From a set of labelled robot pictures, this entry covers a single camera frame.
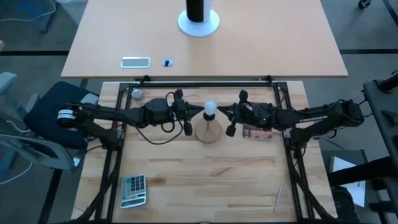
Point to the grey calculator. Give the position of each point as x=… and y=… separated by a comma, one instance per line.
x=133, y=191

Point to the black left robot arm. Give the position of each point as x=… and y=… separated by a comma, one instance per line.
x=124, y=115

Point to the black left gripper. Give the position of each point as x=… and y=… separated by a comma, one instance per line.
x=179, y=110

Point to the black caster wheel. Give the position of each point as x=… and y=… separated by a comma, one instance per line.
x=363, y=3

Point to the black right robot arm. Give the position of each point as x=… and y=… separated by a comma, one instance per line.
x=311, y=119

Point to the grey office chair dark seat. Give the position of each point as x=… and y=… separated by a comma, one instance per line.
x=46, y=93

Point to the black equipment cart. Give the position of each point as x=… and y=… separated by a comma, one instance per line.
x=382, y=105

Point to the black aluminium frame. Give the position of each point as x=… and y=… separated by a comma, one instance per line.
x=202, y=84

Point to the silver rectangular desk plate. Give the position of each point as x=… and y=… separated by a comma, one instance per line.
x=135, y=62

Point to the white round stand base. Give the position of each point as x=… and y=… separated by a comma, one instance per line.
x=199, y=26

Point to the white lightbulb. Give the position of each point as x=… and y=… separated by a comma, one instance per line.
x=210, y=107

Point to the wooden lamp base black socket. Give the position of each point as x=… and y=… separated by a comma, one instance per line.
x=208, y=132

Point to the light orange desk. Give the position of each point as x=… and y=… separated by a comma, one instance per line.
x=264, y=40

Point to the white paper sheet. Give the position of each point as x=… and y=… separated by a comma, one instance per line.
x=348, y=183

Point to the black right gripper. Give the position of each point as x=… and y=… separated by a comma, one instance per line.
x=244, y=112

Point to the pink thin stick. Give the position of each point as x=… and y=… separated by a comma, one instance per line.
x=278, y=199

